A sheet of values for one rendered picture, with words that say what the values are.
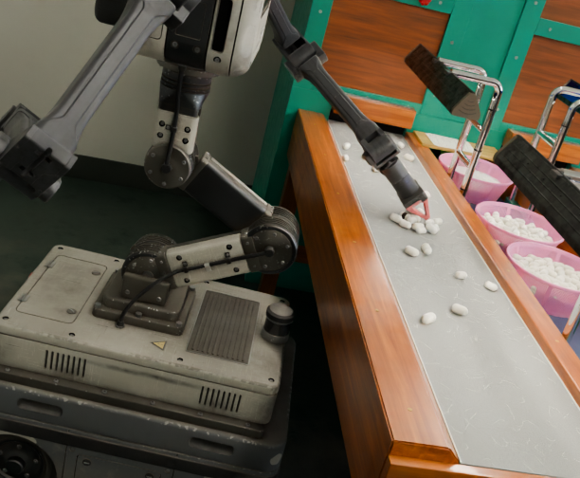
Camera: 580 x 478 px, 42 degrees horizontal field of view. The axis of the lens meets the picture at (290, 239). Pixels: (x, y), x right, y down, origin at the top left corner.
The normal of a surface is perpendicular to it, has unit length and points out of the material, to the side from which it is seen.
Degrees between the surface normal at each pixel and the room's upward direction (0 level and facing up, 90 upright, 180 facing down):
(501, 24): 90
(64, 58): 90
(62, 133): 56
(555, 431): 0
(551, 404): 0
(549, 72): 90
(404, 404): 0
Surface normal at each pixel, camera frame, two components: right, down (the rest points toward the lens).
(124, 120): 0.11, 0.44
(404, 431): 0.23, -0.88
